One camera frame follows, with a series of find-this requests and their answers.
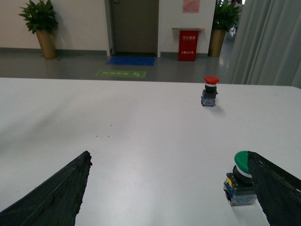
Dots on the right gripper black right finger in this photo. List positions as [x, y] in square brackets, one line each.
[278, 191]

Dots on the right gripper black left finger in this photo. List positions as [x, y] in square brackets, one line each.
[56, 201]

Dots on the green mushroom push button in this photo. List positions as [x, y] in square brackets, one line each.
[239, 184]

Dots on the red mushroom push button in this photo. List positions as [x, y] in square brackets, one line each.
[208, 97]

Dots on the green floor sign sticker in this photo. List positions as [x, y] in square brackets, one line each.
[121, 73]

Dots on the grey curtain right side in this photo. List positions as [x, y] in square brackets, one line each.
[267, 47]

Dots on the blue floor mat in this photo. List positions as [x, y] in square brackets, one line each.
[131, 60]

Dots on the red fire extinguisher cabinet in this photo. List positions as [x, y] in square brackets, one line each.
[188, 41]

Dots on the left potted green plant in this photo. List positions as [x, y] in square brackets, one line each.
[40, 19]

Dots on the potted green plant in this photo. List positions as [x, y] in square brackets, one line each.
[225, 17]
[40, 19]

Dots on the right potted green plant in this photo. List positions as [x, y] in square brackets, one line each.
[225, 17]

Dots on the grey door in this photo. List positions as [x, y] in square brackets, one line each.
[135, 26]

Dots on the pink wall notice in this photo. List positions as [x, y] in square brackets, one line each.
[191, 6]

